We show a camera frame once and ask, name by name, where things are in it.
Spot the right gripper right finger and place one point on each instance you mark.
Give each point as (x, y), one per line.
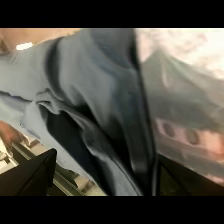
(186, 181)

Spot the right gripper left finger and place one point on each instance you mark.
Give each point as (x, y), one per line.
(31, 178)

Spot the grey-blue garment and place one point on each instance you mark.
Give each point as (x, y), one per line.
(100, 86)

